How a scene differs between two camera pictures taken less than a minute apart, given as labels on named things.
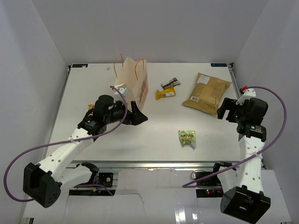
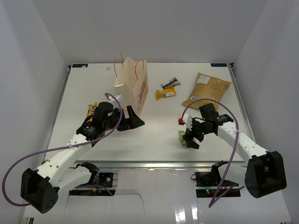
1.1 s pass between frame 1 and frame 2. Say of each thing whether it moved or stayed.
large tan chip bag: stayed
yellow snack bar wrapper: stayed
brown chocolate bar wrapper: stayed
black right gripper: moved
